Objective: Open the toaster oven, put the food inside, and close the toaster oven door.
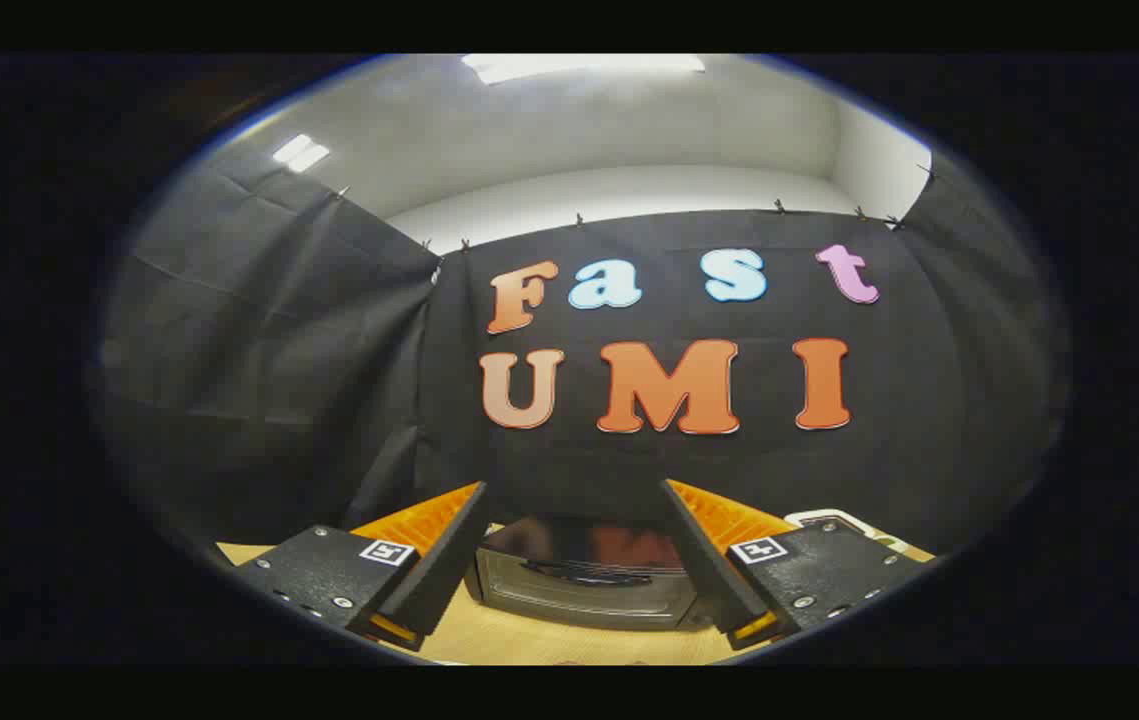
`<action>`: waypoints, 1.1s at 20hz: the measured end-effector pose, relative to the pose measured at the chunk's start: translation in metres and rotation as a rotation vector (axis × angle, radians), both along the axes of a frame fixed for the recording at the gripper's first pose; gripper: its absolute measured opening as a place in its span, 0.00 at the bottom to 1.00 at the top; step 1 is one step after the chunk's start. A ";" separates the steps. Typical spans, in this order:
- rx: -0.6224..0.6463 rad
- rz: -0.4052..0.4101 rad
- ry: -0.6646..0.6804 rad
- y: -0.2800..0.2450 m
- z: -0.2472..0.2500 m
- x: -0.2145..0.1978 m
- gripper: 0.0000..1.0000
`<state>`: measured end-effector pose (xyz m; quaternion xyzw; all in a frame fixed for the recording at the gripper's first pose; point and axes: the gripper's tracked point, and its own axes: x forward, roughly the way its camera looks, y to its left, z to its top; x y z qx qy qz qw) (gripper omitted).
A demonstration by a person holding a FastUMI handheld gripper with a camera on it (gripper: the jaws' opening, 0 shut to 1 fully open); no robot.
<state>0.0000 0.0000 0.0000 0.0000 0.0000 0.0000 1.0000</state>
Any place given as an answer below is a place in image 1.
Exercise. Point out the small ceiling light panel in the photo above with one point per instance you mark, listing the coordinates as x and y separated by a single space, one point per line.
301 153

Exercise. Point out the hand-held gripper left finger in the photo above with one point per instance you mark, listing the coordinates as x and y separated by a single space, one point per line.
439 585

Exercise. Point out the large ceiling light panel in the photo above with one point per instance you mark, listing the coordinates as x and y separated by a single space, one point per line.
579 66

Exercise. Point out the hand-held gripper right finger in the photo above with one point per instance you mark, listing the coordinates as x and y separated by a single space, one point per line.
714 580

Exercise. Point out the black toaster oven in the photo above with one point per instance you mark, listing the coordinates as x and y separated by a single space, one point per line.
579 592

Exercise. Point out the white pop-up toaster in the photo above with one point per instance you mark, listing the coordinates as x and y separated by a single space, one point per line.
847 517

